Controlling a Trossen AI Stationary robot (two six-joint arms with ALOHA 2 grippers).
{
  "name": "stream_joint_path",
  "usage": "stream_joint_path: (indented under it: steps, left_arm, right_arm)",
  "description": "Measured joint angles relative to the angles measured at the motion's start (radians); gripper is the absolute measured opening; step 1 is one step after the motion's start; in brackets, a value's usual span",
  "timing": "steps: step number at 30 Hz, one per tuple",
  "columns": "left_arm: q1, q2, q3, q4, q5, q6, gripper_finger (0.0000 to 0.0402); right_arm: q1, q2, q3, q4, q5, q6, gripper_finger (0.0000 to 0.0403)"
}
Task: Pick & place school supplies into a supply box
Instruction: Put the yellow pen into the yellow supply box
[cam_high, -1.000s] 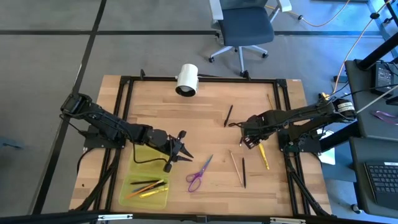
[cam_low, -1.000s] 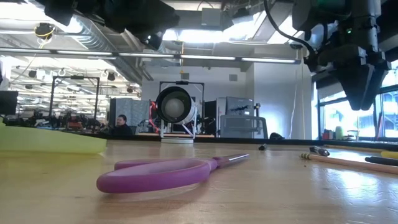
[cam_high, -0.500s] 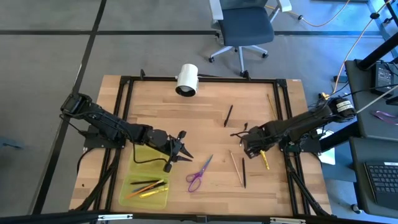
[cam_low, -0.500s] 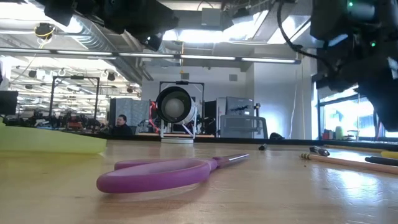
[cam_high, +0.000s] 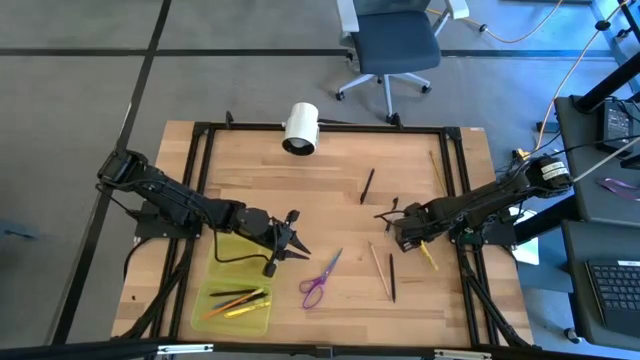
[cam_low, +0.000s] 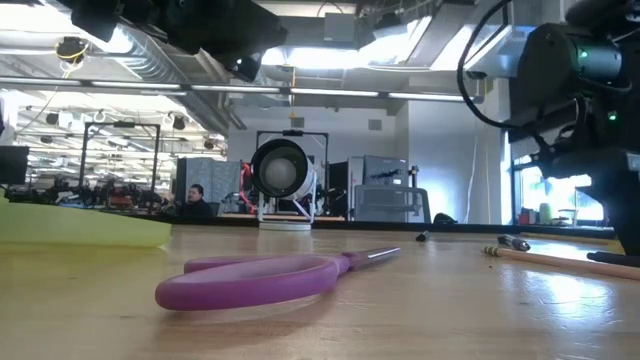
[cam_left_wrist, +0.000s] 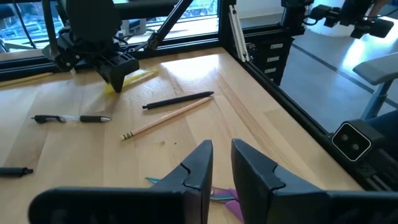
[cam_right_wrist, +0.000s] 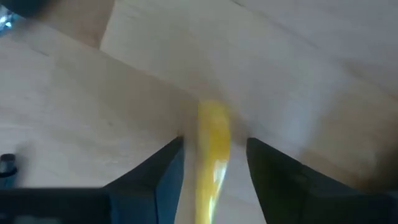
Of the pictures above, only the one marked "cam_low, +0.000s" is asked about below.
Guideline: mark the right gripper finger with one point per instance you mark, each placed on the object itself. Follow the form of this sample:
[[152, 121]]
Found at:
[[625, 215]]

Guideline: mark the yellow marker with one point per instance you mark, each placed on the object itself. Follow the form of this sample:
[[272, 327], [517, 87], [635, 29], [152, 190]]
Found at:
[[614, 246]]

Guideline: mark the black pen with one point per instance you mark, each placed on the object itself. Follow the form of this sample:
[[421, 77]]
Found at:
[[612, 260]]

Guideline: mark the natural wood pencil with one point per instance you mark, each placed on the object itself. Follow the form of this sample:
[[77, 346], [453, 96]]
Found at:
[[550, 261]]

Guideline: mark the black grey marker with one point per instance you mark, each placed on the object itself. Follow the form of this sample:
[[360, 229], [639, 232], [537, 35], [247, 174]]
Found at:
[[515, 243]]

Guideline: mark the small black cap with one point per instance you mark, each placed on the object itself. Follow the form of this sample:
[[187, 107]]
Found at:
[[422, 236]]

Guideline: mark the green translucent supply box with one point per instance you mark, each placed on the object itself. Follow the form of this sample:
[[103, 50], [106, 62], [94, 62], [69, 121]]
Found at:
[[85, 225]]

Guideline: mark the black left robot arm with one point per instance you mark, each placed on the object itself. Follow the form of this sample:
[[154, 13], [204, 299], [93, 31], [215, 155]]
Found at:
[[95, 17]]

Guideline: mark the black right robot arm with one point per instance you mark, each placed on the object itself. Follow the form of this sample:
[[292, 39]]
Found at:
[[550, 65]]

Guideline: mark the green bottle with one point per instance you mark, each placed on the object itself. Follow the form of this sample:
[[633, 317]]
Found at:
[[545, 214]]

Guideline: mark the red container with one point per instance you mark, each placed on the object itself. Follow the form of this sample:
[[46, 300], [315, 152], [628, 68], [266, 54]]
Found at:
[[527, 216]]

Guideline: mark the grey ceiling unit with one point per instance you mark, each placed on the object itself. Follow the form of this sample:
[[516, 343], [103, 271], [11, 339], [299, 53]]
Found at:
[[340, 27]]

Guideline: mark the ceiling tube light bar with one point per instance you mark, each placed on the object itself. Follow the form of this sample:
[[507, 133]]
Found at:
[[330, 92]]

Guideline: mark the grey partition panel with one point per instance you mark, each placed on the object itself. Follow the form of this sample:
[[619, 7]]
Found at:
[[215, 175]]

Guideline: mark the black rounded object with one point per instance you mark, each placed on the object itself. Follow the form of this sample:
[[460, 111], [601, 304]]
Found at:
[[445, 218]]

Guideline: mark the person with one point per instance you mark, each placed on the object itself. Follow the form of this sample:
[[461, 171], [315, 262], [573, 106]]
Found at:
[[195, 202]]

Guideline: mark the black gantry stand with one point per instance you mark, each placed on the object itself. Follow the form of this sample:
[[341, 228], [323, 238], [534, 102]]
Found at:
[[85, 150]]

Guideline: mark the black screen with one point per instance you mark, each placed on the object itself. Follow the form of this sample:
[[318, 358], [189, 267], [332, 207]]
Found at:
[[339, 190]]

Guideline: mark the grey cabinet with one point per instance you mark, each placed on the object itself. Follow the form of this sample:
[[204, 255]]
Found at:
[[385, 170]]

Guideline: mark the distant cluttered workbench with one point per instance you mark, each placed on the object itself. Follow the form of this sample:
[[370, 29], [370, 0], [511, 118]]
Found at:
[[75, 195]]

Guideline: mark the black monitor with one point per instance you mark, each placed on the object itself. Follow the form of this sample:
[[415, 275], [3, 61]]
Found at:
[[14, 165]]

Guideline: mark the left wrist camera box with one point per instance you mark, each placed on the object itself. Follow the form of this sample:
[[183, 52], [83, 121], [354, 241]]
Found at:
[[245, 67]]

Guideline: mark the silver spiral air duct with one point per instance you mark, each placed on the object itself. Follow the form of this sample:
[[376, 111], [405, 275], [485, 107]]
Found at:
[[150, 55]]

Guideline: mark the grey wall panel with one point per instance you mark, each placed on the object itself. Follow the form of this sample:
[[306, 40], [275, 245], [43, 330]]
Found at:
[[297, 122]]

